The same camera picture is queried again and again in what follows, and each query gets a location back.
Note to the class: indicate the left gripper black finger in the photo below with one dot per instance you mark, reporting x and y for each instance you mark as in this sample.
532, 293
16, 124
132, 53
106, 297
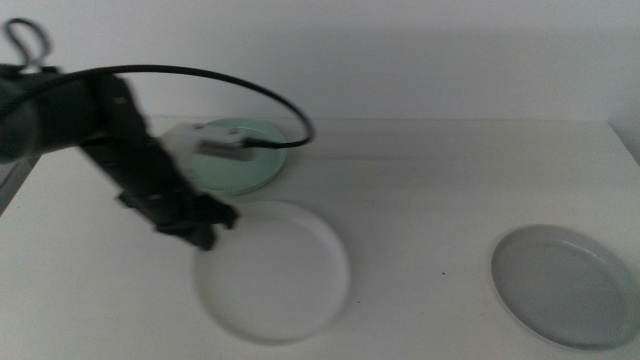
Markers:
217, 212
192, 236

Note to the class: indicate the pale green shallow bowl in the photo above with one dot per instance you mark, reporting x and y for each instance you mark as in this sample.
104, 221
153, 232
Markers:
242, 175

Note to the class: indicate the white shallow bowl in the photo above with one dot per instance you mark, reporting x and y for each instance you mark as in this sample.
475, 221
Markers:
280, 275

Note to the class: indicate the grey shallow bowl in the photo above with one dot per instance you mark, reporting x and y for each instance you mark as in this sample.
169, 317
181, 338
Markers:
565, 290

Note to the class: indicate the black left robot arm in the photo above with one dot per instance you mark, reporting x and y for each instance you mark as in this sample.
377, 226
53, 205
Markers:
40, 115

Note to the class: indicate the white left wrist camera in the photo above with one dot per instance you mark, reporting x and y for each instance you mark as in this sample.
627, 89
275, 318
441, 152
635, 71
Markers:
215, 142

